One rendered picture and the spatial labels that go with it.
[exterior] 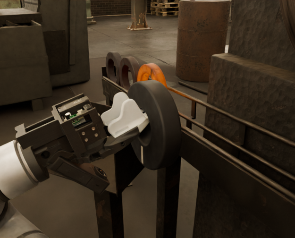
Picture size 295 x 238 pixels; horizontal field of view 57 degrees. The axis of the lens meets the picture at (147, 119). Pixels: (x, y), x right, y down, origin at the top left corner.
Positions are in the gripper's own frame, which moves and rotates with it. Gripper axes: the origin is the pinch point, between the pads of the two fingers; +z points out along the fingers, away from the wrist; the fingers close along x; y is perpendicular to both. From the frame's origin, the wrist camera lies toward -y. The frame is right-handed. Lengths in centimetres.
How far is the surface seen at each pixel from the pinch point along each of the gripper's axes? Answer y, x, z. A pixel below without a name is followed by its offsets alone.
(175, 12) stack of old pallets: -198, 872, 514
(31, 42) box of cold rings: -17, 211, -7
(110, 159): -22.8, 24.7, -6.4
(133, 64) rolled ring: -12, 58, 20
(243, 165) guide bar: -19.0, -4.2, 15.5
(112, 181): -21.7, 14.6, -9.2
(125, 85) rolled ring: -23, 68, 17
